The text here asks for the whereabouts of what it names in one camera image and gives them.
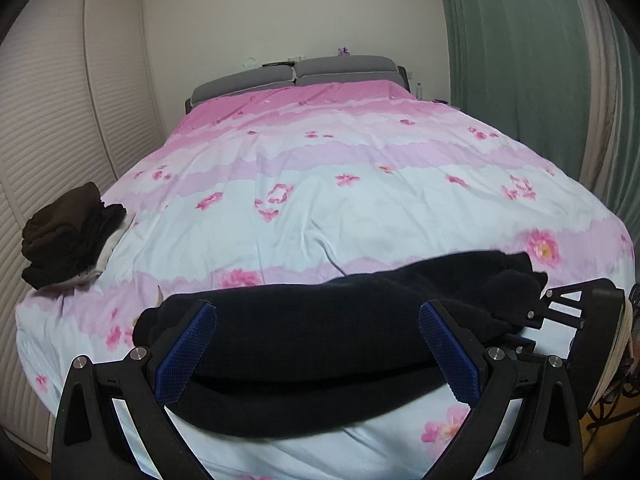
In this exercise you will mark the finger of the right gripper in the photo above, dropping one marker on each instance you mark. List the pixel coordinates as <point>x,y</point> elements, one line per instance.
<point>519,344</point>
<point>557,307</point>

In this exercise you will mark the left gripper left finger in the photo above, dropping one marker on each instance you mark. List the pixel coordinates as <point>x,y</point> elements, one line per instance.
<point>89,442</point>

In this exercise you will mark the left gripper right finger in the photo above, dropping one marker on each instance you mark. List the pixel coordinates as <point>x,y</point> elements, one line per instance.
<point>544,442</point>

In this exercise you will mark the black pants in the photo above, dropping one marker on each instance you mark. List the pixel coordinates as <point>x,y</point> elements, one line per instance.
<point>289,360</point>

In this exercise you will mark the beige sheer curtain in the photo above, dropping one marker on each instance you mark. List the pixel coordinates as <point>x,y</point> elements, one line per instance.
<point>604,96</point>

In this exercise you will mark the white folded garment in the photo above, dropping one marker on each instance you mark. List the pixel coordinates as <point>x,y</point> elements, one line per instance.
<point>110,254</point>

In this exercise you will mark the dark brown folded garment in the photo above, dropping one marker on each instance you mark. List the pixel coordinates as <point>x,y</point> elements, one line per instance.
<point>64,225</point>

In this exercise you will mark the black folded garment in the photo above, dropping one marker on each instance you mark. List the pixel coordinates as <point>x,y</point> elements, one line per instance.
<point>75,254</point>

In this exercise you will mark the green curtain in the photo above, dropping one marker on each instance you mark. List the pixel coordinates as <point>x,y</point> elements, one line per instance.
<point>521,65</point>

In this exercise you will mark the pink floral duvet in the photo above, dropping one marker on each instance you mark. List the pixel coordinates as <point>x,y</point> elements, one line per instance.
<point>304,184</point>

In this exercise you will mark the grey right headboard cushion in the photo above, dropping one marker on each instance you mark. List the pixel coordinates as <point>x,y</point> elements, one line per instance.
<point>349,68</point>

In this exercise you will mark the grey headboard cushion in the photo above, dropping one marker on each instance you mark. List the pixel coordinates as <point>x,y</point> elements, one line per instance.
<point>261,78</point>
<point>349,68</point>

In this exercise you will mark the white louvered wardrobe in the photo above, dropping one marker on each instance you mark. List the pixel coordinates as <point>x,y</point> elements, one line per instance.
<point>77,105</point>

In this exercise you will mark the grey left headboard cushion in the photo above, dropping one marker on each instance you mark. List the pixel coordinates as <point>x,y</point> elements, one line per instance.
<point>261,78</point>

